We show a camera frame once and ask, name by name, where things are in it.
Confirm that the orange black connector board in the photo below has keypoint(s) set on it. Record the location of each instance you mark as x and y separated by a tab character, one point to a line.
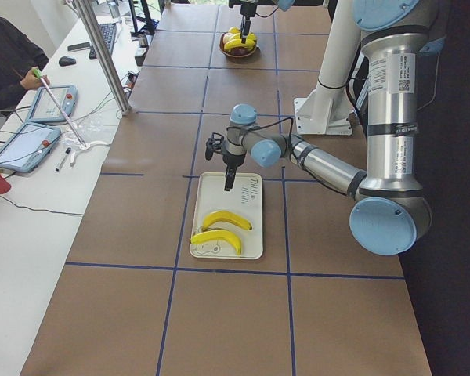
131	78

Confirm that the white bear print tray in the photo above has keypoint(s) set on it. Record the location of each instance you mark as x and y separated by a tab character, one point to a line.
245	199

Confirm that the seated person dark clothes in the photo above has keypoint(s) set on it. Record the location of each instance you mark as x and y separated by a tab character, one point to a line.
18	57

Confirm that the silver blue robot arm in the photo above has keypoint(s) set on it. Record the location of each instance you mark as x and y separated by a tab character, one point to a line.
390	213
281	4

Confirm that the far teach pendant tablet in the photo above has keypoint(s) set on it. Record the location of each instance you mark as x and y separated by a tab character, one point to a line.
43	109

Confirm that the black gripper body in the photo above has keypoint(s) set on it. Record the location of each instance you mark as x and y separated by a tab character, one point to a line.
246	20
233	160

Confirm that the black computer mouse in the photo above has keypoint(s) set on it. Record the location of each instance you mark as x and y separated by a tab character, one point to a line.
66	61

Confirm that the small steel cup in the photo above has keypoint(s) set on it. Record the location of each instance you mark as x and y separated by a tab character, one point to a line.
142	40

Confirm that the dark red fruit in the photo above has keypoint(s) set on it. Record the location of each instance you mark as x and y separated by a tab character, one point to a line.
240	52

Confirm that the black marker pen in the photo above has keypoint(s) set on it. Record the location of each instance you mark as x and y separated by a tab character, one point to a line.
63	159

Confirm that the near teach pendant tablet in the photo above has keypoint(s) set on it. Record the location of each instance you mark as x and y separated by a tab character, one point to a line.
30	144

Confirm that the small yellow banana piece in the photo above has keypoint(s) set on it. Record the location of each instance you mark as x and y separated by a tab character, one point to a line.
252	37

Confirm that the black keyboard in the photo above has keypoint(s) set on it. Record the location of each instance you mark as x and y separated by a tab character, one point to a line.
109	34

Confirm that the brown wicker basket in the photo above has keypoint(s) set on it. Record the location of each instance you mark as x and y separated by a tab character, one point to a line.
225	53

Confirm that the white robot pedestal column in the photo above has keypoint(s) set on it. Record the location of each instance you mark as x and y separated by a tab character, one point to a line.
325	111

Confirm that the teach pendant tablet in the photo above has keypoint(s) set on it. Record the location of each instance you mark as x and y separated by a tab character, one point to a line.
30	144
43	109

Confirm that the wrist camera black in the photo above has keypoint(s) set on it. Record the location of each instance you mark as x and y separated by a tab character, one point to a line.
213	145

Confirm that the aluminium frame post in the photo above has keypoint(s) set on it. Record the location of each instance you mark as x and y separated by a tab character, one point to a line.
90	22

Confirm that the pink white peach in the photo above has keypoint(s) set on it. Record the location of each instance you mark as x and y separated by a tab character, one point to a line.
226	37

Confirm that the black smartphone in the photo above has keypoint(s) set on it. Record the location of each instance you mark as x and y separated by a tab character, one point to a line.
79	47

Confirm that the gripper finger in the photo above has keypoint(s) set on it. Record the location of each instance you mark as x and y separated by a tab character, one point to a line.
230	176
245	28

